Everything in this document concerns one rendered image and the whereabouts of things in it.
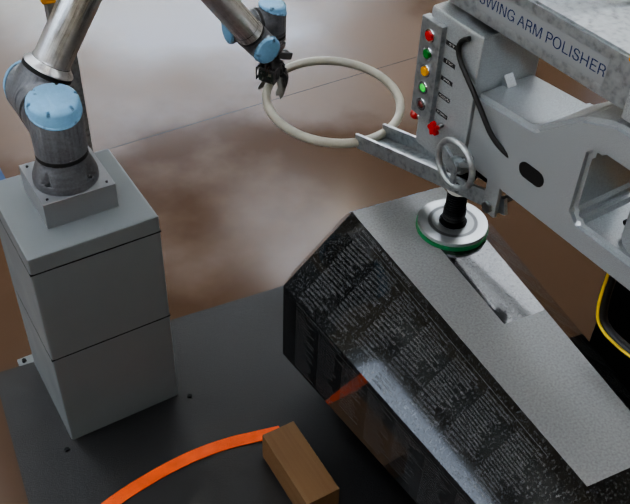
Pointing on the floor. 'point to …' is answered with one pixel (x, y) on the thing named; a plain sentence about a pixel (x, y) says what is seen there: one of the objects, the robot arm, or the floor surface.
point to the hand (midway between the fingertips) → (274, 91)
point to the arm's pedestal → (91, 302)
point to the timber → (298, 467)
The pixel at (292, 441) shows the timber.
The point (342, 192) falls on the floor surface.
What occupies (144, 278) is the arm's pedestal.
